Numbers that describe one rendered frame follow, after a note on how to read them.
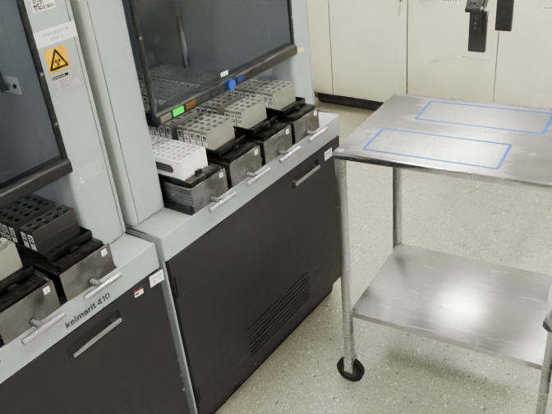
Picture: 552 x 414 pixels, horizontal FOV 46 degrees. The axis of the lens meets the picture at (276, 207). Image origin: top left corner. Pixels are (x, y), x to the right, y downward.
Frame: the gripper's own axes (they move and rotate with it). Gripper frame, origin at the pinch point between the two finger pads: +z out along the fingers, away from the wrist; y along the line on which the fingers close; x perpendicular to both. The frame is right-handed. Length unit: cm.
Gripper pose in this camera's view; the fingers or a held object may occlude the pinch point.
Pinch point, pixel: (490, 34)
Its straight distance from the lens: 125.3
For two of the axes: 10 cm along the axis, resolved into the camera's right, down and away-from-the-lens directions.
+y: 5.8, -4.5, 6.8
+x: -8.1, -2.2, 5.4
